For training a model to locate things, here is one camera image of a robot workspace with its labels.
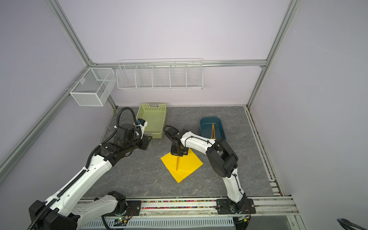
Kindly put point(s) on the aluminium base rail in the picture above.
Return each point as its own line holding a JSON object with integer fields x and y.
{"x": 184, "y": 210}

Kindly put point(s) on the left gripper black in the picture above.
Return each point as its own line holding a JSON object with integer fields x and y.
{"x": 145, "y": 142}

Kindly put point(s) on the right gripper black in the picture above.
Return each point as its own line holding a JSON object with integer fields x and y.
{"x": 173, "y": 152}

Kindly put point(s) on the orange plastic fork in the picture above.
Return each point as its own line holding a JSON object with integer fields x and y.
{"x": 215, "y": 131}

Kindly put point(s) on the dark teal plastic bin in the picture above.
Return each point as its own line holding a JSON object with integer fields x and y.
{"x": 206, "y": 124}

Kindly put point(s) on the yellow paper napkin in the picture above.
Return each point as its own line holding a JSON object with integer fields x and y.
{"x": 187, "y": 165}

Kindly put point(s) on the orange plastic knife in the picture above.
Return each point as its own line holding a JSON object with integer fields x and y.
{"x": 212, "y": 132}

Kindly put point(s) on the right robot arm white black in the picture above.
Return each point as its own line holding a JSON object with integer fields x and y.
{"x": 223, "y": 161}

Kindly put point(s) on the green perforated plastic basket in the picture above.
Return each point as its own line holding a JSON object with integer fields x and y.
{"x": 155, "y": 115}

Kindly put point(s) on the white wire shelf rack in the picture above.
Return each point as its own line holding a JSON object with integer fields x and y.
{"x": 160, "y": 74}

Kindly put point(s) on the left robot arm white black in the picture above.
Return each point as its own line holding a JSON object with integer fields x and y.
{"x": 101, "y": 160}

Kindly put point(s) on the white mesh wall basket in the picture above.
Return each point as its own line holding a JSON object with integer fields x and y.
{"x": 94, "y": 87}

